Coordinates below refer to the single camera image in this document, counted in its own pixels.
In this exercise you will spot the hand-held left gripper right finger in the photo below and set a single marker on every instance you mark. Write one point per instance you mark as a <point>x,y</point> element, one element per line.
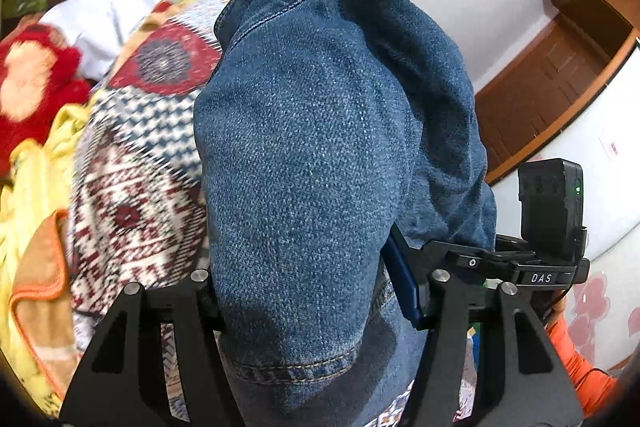
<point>402,279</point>

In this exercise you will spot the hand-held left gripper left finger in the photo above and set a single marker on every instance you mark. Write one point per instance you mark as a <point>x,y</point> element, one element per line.
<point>185,307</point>

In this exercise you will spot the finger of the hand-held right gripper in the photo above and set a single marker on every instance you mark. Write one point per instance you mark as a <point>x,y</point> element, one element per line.
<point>470,259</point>

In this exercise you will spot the blue denim jeans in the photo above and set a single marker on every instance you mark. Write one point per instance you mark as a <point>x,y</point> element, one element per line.
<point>310,157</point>

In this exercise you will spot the person's right forearm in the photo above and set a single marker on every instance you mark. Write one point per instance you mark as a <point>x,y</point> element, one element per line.
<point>575,357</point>

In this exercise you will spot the white wardrobe with flower stickers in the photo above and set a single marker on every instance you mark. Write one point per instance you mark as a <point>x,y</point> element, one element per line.
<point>605,187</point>

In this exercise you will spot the wooden door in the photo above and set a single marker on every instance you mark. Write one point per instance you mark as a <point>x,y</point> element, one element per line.
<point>545,82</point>

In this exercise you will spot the patterned red and white blanket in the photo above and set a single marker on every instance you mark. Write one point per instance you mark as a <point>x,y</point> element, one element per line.
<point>135,187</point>

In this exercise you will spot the tan blanket with orange trim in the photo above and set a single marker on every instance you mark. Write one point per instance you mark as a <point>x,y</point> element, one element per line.
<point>40,307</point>

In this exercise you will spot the yellow blanket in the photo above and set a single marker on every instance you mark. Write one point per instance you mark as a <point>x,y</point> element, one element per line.
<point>35,177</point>

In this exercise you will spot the red plush toy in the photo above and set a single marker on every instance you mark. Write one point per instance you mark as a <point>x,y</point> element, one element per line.
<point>40,82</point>

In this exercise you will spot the white pillow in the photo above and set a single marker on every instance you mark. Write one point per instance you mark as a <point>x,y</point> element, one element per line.
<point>100,22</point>

